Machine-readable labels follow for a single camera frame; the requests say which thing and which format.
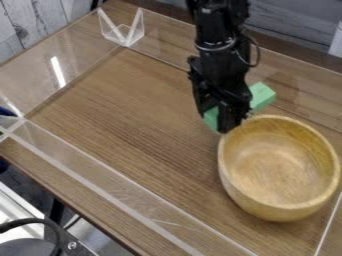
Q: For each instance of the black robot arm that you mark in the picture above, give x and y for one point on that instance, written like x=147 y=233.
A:
x=219 y=19

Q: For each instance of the light wooden bowl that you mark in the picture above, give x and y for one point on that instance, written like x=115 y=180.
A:
x=278 y=167

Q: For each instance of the clear acrylic tray wall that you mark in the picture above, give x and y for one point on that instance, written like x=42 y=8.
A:
x=104 y=131

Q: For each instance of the green rectangular block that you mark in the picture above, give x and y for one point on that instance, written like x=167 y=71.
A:
x=263 y=96

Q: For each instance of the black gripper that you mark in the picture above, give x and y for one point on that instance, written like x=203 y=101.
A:
x=218 y=73

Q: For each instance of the black table leg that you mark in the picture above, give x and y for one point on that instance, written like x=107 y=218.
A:
x=56 y=211

